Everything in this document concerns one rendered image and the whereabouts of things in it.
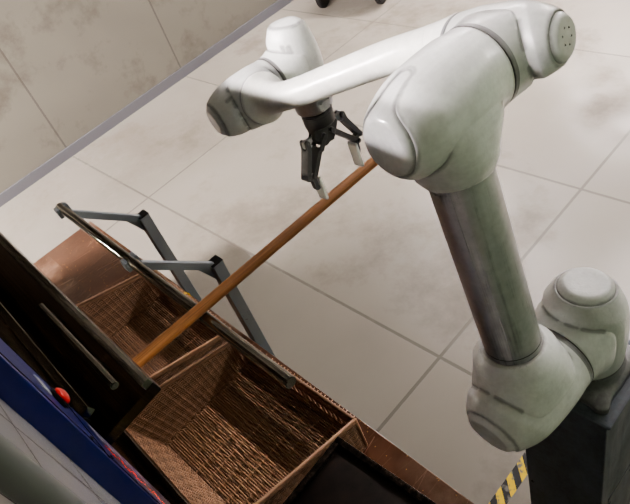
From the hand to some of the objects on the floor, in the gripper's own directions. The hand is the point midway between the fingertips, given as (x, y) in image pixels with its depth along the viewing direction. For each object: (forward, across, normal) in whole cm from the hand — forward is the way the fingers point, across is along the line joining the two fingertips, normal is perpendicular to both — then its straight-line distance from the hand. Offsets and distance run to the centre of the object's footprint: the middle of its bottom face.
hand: (340, 177), depth 154 cm
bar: (+128, -32, +48) cm, 140 cm away
